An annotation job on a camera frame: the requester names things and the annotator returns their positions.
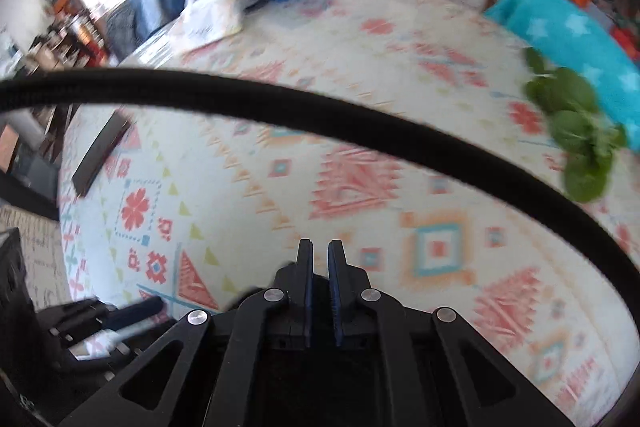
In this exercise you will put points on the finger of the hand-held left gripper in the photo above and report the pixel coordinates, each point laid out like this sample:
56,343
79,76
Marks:
107,359
130,311

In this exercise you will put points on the blue denim clothes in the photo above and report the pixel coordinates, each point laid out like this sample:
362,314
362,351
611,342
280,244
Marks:
150,7

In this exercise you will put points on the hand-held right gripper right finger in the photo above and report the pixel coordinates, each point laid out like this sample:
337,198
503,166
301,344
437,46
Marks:
336,297

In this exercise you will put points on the teal star chair cover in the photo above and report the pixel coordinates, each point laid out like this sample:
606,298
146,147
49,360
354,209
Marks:
560,22

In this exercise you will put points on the black phone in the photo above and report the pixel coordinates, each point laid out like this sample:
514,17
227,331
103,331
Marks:
100,152

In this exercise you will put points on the white paper sheet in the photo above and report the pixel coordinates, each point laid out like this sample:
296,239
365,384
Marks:
210,17

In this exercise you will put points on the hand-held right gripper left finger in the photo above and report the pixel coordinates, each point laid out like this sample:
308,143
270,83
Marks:
306,292

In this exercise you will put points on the green leafy vegetable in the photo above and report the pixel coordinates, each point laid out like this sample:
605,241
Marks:
570,92

